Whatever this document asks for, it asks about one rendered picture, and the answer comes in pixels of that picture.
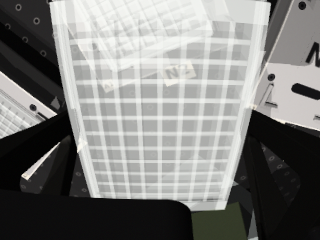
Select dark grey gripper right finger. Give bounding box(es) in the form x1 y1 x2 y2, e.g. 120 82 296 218
243 109 320 240

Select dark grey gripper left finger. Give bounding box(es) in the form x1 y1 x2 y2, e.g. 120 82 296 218
0 110 77 196

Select black perforated breadboard table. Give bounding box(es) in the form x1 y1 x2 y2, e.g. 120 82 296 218
0 0 300 208

